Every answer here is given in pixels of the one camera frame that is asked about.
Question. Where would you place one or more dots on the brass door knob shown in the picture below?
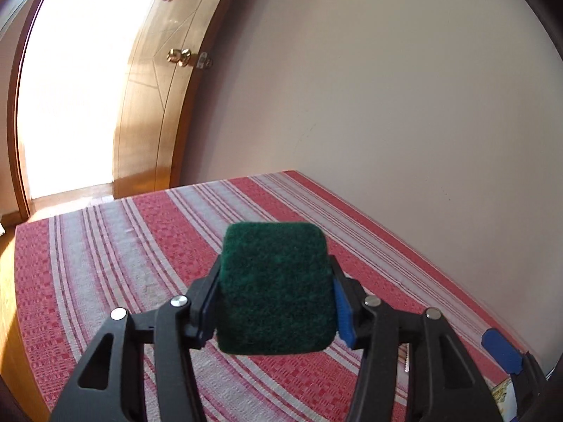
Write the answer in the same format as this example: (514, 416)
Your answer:
(178, 56)

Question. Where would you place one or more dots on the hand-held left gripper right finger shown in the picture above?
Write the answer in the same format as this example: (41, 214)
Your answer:
(345, 316)

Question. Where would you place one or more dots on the wooden door frame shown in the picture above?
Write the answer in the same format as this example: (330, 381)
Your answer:
(17, 118)

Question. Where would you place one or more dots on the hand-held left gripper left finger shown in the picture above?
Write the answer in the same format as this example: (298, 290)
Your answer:
(210, 312)

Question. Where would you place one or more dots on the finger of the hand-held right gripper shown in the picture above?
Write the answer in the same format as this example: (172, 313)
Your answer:
(501, 351)

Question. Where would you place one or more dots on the red striped cloth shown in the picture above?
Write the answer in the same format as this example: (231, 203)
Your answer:
(132, 250)

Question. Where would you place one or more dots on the wooden door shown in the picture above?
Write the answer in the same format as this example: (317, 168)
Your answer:
(167, 96)

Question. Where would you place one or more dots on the yellow sponge green scouring pad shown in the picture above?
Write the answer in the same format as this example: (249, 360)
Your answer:
(275, 290)

